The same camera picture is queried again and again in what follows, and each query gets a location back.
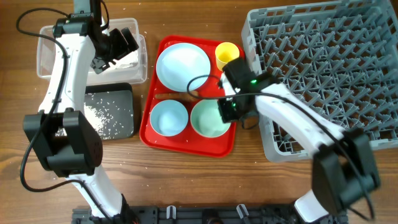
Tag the small light blue bowl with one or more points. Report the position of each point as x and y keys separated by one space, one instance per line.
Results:
x=168 y=118

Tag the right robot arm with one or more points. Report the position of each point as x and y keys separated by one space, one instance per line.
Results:
x=344 y=169

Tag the orange carrot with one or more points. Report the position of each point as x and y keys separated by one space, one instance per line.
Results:
x=181 y=96

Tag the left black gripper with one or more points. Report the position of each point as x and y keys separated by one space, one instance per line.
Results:
x=123 y=48

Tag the yellow plastic cup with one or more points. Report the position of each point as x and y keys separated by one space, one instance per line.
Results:
x=224 y=53

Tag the large light blue plate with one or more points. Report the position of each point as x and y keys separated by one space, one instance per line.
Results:
x=181 y=63

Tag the grey dishwasher rack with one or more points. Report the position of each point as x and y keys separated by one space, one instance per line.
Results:
x=338 y=57

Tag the red plastic tray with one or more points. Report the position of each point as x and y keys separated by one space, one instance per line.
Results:
x=188 y=141

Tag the mint green bowl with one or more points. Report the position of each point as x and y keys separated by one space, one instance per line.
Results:
x=206 y=120

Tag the white napkin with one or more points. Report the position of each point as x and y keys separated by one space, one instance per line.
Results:
x=130 y=60

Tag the black waste tray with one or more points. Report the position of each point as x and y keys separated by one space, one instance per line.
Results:
x=120 y=93

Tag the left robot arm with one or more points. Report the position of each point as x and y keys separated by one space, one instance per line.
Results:
x=60 y=135

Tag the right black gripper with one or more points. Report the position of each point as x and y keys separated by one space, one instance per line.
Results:
x=226 y=117

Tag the clear plastic bin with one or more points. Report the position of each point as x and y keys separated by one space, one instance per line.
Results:
x=130 y=69

